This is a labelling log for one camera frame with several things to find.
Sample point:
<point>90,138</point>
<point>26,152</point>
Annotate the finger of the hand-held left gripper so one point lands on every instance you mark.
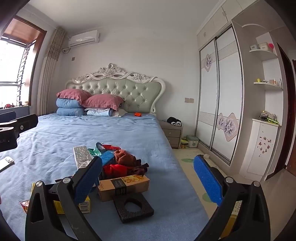
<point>5,163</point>
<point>25,125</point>

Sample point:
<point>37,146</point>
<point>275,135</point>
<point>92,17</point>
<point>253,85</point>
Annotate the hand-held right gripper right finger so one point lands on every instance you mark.
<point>207,178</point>

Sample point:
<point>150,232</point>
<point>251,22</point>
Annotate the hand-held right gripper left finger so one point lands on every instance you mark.
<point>86,179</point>

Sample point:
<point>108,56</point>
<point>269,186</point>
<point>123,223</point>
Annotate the yellow box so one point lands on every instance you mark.
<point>84,205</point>

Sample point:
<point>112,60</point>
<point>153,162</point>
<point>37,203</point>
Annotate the blue box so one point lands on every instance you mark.
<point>107,157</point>

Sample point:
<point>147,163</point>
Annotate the gold brown carton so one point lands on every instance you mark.
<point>134,186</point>

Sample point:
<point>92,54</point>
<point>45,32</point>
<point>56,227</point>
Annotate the black foam piece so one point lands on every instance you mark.
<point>122,213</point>

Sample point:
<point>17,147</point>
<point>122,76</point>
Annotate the silver glitter box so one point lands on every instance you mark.
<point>82,156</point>

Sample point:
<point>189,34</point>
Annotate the red toy car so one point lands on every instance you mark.
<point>8,105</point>

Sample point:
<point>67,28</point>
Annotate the printed play mat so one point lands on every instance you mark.
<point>187,157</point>

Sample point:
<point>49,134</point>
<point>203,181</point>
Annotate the green packet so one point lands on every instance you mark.
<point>94,151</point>

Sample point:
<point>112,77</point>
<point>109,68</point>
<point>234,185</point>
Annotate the bed with blue sheet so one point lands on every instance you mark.
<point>57,139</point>

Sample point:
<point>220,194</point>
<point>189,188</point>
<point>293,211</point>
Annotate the white green storage box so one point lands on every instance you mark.
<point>193,141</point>

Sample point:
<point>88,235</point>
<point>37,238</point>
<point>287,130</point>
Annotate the red packet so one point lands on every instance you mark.
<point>112,147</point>

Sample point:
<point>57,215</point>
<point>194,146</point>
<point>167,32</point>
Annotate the yellow green toy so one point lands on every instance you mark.
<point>184,142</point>

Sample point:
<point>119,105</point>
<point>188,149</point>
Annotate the blue folded quilt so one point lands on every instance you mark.
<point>68,107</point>

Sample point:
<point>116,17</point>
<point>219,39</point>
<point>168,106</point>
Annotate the red snack wrapper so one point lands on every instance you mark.
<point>24,206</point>

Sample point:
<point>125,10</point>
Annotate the dark brown cloth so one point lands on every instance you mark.
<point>138,169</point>

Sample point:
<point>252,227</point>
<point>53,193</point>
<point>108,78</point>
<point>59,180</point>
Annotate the beige curtain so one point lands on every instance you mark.
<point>50,76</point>

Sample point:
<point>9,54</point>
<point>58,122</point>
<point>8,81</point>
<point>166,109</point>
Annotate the grey nightstand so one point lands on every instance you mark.
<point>172,135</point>

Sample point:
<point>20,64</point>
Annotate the pink pillow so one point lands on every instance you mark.
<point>103,102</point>
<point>74,95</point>

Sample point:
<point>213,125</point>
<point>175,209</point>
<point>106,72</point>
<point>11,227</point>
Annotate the white corner cabinet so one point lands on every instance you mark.
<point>261,148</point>

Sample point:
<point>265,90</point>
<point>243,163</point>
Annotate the black cloth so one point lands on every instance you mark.
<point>174,121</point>

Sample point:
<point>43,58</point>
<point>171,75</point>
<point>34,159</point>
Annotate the light blue folded blanket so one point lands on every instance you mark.
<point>99,112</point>

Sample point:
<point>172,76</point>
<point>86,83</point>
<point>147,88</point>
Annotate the white cloth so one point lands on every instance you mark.
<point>121,112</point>

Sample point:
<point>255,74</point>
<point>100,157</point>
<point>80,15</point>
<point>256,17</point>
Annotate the pile of toys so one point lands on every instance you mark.
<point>268,117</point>

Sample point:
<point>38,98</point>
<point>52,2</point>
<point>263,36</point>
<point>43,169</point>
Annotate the white sliding door wardrobe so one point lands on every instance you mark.
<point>229,92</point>

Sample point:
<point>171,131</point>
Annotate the green tufted headboard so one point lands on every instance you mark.
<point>129,95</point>

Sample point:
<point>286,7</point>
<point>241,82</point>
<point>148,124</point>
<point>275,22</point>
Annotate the white air conditioner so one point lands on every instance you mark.
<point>83,38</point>

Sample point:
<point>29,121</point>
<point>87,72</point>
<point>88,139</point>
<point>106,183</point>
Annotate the dark red wooden door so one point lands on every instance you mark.
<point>288,104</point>

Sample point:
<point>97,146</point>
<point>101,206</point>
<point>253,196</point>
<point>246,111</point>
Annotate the white curved shelf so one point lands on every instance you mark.
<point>269,85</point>
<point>263,53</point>

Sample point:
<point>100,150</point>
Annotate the pink container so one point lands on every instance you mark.
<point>271,47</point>

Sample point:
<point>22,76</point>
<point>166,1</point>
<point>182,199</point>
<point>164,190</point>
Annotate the wall switch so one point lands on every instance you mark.
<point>189,99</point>

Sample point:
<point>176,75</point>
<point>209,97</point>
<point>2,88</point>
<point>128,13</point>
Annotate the window with brown frame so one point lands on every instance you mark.
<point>20,34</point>

